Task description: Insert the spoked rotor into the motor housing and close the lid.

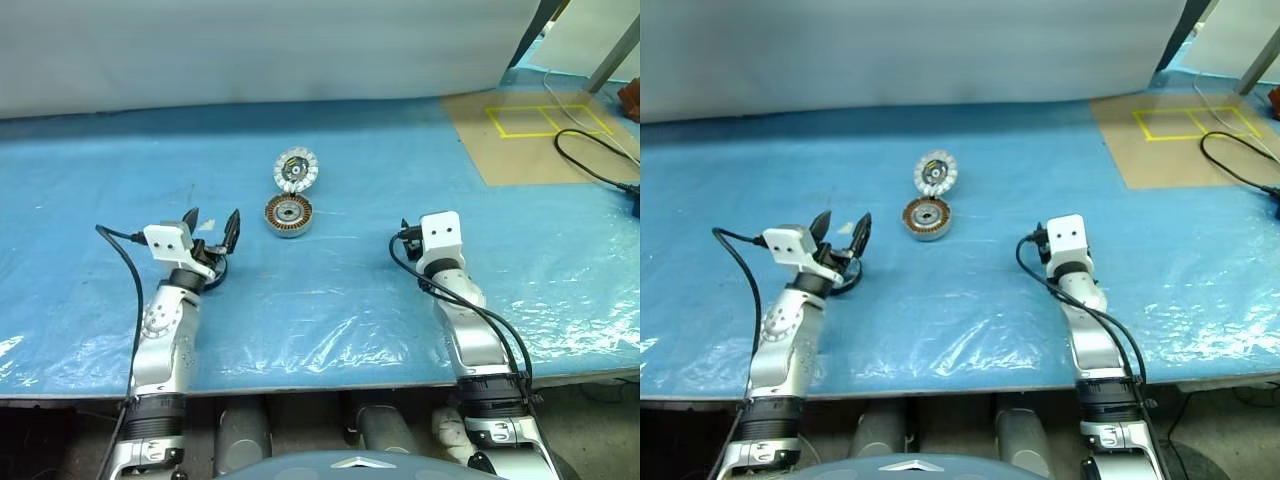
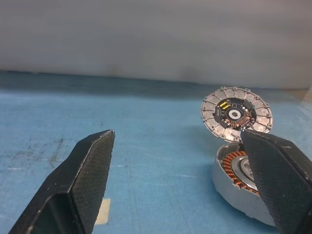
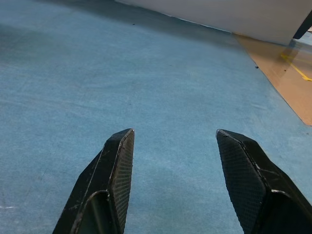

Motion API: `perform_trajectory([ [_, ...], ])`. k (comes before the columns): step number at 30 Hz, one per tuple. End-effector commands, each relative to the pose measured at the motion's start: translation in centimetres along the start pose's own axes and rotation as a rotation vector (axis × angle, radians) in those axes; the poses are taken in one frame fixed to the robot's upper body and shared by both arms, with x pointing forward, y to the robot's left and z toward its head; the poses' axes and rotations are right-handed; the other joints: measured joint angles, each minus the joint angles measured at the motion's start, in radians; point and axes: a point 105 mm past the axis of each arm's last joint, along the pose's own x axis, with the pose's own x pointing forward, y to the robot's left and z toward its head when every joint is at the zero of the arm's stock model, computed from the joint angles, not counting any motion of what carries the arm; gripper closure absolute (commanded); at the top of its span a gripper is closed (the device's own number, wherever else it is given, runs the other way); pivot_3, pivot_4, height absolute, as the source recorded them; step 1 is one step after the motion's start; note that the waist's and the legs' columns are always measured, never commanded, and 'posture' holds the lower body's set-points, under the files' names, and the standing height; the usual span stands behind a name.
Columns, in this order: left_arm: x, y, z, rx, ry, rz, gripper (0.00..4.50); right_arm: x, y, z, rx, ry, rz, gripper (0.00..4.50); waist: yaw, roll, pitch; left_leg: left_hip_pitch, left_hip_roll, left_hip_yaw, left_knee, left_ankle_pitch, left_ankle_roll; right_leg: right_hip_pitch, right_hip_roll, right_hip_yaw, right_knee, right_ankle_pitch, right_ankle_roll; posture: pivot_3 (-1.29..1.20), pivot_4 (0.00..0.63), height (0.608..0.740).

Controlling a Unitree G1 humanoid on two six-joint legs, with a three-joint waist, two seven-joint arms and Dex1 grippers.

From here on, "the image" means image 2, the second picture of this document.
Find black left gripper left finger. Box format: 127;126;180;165
8;130;116;234

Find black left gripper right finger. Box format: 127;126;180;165
240;129;312;234

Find silver motor stator copper coils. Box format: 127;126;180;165
211;142;277;227

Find white motor stator disc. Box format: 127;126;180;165
201;85;273;143

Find beige tape piece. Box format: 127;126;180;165
95;197;112;225

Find blue plastic table cover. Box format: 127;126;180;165
0;69;312;234

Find white backdrop board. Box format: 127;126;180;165
0;0;312;90

